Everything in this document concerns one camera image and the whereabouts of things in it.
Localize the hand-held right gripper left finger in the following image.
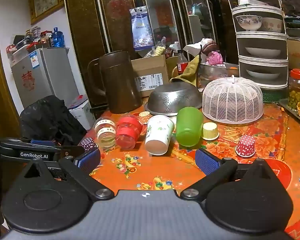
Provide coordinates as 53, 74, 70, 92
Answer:
24, 148, 115, 201

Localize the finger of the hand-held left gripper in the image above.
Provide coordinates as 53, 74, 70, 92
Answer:
0, 139, 63, 152

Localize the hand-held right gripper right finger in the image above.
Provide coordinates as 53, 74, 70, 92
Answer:
180, 148, 277, 201

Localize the white paper cup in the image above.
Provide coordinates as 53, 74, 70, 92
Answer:
144, 115, 175, 155

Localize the purple polka dot baking cup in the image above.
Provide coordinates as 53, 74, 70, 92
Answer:
80, 137, 99, 153

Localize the yellow paper baking cup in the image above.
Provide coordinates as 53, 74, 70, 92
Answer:
201, 122, 219, 141

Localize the green plastic cup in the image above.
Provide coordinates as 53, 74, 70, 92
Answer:
176, 107, 204, 147

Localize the red polka dot baking cup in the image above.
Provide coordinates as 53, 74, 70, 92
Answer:
235, 135, 256, 158

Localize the red clear plastic cup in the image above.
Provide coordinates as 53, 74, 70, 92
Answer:
115, 114, 143, 149

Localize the orange polka dot baking cup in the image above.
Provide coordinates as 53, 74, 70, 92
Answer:
139, 111, 150, 125

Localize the black bag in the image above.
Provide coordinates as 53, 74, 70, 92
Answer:
20, 95, 87, 145

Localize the white carton box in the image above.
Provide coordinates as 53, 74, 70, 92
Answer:
69, 95, 95, 130

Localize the floral orange tablecloth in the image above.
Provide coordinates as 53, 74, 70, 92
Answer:
79, 97, 300, 240

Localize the grey refrigerator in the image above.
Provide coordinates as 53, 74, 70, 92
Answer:
10, 47, 79, 109

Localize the white mesh food cover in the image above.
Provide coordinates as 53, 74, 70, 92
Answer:
202, 75, 264, 125

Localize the metal colander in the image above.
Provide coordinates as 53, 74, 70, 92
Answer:
144, 81, 203, 117

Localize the wooden door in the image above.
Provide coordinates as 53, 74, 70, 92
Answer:
0, 16, 22, 138

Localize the red round plate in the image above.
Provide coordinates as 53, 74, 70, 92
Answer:
262, 159, 292, 190

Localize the brown plastic pitcher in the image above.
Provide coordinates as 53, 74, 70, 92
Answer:
87, 51, 143, 114

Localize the metal basin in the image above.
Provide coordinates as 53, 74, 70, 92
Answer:
197, 62, 240, 88

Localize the green cloth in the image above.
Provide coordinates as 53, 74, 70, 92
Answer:
170, 55, 200, 87

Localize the green plastic basket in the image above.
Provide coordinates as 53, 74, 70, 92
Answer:
261, 89, 288, 103

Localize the metal tray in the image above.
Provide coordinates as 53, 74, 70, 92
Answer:
279, 99, 300, 128

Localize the cola bottle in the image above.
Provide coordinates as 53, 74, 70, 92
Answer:
176, 50, 189, 75

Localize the white plate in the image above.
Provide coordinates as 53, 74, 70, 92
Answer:
246, 69, 280, 80
244, 47, 282, 57

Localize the pink cloth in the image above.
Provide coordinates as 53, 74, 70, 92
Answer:
205, 51, 224, 67

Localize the blue water bottle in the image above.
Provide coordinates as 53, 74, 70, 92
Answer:
52, 27, 65, 48

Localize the cardboard box with label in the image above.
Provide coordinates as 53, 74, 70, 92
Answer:
131, 54, 170, 98

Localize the white plastic bag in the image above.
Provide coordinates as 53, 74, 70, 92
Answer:
183, 38, 218, 55

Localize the red lidded glass jar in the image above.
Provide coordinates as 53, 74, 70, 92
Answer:
288, 69, 300, 110

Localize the dark mirrored wardrobe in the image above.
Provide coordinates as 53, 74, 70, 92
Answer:
62, 0, 230, 105

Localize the plain cardboard box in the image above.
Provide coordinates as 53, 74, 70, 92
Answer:
287, 38, 300, 70

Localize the blue white snack bag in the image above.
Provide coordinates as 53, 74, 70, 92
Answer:
129, 6, 155, 50

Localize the white tiered dish rack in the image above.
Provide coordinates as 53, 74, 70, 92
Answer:
226, 0, 289, 90

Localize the blue floral bowl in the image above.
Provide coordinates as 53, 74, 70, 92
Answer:
235, 15, 263, 32

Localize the pink floral bowl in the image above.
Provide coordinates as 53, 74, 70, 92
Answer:
261, 17, 283, 33

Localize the flat white box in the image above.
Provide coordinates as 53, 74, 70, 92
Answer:
237, 0, 269, 7

